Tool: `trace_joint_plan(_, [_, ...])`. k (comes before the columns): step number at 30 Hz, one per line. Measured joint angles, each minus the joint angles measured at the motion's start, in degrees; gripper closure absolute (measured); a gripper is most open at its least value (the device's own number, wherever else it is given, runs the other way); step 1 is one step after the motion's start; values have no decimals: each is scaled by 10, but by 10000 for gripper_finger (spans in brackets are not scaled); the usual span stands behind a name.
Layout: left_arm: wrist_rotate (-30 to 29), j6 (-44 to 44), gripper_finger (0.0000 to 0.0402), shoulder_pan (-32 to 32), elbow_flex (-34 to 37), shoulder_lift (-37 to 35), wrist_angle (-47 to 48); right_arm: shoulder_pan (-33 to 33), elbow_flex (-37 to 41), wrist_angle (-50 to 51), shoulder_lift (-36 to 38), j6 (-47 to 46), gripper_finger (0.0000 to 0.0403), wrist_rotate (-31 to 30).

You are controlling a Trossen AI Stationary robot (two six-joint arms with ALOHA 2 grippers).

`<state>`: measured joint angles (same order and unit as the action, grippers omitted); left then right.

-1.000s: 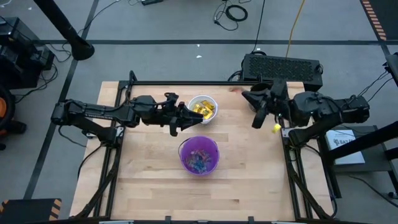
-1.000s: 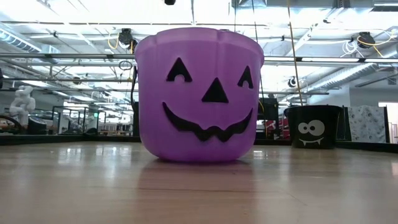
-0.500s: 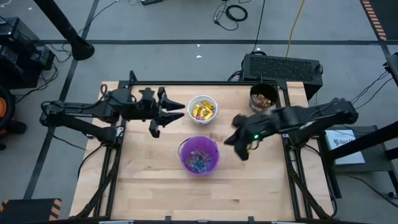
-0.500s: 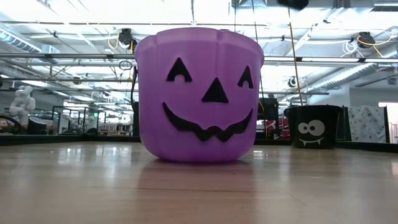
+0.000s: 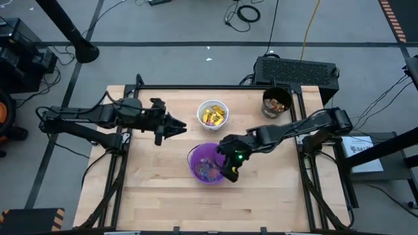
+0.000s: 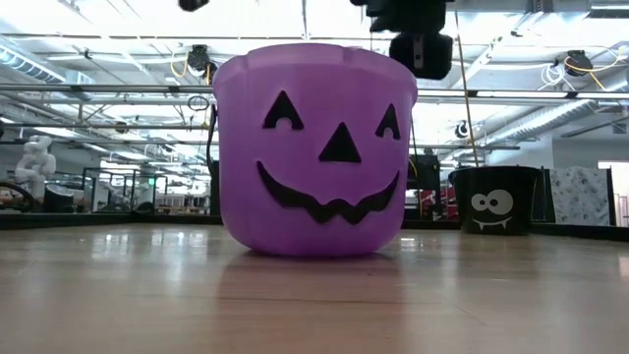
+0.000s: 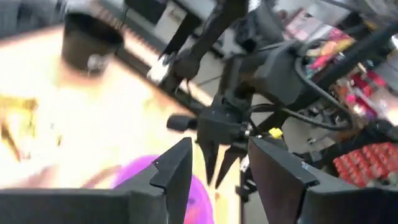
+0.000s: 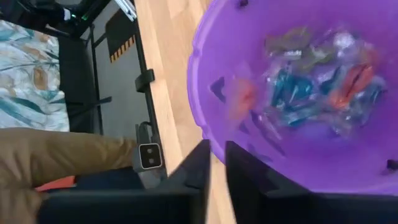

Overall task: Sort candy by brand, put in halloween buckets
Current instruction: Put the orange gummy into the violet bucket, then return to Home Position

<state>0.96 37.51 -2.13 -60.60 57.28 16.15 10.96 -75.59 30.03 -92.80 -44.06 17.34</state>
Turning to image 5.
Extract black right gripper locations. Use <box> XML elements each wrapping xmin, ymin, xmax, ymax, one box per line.
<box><xmin>216</xmin><ymin>134</ymin><xmax>253</xmax><ymax>184</ymax></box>

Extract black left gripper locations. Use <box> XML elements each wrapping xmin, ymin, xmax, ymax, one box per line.
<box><xmin>141</xmin><ymin>97</ymin><xmax>188</xmax><ymax>147</ymax></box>

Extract clear-wrapped blue gummy candy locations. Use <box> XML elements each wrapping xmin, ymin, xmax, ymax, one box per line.
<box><xmin>195</xmin><ymin>157</ymin><xmax>210</xmax><ymax>174</ymax></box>

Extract white ghost-face halloween bucket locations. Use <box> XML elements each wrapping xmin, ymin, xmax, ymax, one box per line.
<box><xmin>196</xmin><ymin>99</ymin><xmax>230</xmax><ymax>133</ymax></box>

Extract purple halloween bucket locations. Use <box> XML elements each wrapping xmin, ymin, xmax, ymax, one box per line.
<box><xmin>186</xmin><ymin>142</ymin><xmax>229</xmax><ymax>186</ymax></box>

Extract black skull-print halloween bucket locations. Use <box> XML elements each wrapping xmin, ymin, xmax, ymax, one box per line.
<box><xmin>261</xmin><ymin>86</ymin><xmax>293</xmax><ymax>119</ymax></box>

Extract black computer case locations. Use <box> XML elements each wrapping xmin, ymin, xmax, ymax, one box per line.
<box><xmin>253</xmin><ymin>55</ymin><xmax>340</xmax><ymax>106</ymax></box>

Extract white printed sheet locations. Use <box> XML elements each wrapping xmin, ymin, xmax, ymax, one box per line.
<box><xmin>342</xmin><ymin>136</ymin><xmax>385</xmax><ymax>174</ymax></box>

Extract black pole with round base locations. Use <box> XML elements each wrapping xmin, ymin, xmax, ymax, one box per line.
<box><xmin>34</xmin><ymin>0</ymin><xmax>101</xmax><ymax>65</ymax></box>

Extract black gantry beam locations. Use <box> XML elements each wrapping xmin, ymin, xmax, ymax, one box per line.
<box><xmin>342</xmin><ymin>126</ymin><xmax>418</xmax><ymax>170</ymax></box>

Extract black side stand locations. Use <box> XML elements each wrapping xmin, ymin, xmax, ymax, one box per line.
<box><xmin>332</xmin><ymin>132</ymin><xmax>413</xmax><ymax>182</ymax></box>

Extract black equipment cases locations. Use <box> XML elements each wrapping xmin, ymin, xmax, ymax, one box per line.
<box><xmin>0</xmin><ymin>18</ymin><xmax>59</xmax><ymax>95</ymax></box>

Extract orange and black machine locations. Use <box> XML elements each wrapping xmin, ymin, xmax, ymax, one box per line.
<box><xmin>0</xmin><ymin>89</ymin><xmax>29</xmax><ymax>158</ymax></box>

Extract black mat with hazard stripe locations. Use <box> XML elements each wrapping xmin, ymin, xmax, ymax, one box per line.
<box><xmin>0</xmin><ymin>208</ymin><xmax>65</xmax><ymax>235</ymax></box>
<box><xmin>378</xmin><ymin>0</ymin><xmax>418</xmax><ymax>44</ymax></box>

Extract black aluminium table frame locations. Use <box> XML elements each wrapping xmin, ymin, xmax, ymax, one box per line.
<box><xmin>73</xmin><ymin>73</ymin><xmax>356</xmax><ymax>235</ymax></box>

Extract black power cable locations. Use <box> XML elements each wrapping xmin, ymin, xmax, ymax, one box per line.
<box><xmin>263</xmin><ymin>0</ymin><xmax>280</xmax><ymax>56</ymax></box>

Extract coiled black cable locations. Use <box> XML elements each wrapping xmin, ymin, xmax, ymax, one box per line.
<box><xmin>223</xmin><ymin>0</ymin><xmax>262</xmax><ymax>33</ymax></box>

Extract yellow floor cable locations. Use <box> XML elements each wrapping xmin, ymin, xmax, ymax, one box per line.
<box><xmin>299</xmin><ymin>0</ymin><xmax>323</xmax><ymax>61</ymax></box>

